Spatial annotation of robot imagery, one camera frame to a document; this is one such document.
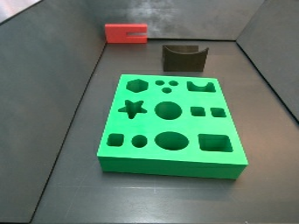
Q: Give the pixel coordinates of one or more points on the red double-square block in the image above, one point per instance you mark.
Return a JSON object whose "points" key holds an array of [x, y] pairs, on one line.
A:
{"points": [[126, 33]]}

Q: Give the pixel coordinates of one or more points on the green foam shape board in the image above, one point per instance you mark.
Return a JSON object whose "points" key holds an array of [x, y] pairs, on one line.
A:
{"points": [[170, 128]]}

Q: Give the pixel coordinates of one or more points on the black curved cradle block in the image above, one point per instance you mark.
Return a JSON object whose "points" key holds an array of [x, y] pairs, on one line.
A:
{"points": [[184, 58]]}

